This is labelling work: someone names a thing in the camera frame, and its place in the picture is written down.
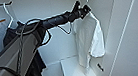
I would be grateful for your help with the white shirt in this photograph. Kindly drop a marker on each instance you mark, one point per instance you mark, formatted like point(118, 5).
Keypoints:
point(88, 35)

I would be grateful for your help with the black hanging garment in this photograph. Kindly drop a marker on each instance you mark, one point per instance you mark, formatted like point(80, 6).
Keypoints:
point(37, 75)

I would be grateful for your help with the white wardrobe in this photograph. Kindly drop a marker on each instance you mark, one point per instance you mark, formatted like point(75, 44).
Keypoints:
point(55, 9)

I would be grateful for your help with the small black door latch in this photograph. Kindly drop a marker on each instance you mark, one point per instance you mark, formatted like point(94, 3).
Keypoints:
point(100, 67)

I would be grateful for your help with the white inner shelf box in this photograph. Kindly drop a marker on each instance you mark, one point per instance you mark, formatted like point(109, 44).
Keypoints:
point(77, 72)

